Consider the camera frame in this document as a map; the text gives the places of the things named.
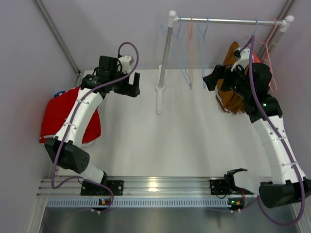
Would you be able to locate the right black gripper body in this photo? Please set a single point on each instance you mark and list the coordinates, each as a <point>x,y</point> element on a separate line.
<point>225,79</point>

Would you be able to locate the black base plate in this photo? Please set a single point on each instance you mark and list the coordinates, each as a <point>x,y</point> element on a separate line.
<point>221,187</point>
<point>89,189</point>

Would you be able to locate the silver clothes rack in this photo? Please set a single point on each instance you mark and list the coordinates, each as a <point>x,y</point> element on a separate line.
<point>174,18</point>

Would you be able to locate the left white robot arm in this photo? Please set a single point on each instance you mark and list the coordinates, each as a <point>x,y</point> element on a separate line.
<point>64,149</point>

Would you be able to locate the brown garment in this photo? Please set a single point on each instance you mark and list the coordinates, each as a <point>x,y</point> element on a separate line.
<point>229,101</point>

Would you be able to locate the blue white patterned shorts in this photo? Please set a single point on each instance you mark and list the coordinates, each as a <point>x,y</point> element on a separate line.
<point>60,93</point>

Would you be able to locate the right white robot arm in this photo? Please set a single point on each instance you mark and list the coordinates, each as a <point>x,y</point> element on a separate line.
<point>265,115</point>

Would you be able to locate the aluminium mounting rail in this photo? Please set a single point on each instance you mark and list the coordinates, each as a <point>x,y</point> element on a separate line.
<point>161,187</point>

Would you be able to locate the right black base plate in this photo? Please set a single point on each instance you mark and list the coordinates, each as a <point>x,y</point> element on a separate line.
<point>221,187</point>

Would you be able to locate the empty pink hanger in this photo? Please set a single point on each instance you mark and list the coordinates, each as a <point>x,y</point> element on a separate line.
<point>267,59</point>

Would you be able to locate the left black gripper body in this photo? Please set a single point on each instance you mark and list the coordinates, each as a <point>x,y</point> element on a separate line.
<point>131,85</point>

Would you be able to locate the grey slotted cable duct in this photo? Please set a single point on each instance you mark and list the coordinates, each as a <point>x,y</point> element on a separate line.
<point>144,202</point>

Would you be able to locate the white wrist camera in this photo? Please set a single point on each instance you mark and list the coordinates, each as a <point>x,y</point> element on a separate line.
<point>242,58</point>
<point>126,62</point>

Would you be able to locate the white plastic basket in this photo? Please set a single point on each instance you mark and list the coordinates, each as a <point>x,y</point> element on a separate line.
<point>91,143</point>

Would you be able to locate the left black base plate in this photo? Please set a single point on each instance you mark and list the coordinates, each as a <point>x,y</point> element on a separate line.
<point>89,189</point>

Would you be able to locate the coral orange garment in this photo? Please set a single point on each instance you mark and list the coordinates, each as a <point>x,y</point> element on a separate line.
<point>254,58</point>

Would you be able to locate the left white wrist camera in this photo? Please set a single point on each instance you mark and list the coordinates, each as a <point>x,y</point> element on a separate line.
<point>126,62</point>

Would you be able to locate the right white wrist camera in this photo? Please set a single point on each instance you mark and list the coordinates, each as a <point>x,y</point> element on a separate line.
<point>242,58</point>

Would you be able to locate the light blue wire hanger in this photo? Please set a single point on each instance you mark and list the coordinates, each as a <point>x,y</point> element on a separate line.
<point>178,52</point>

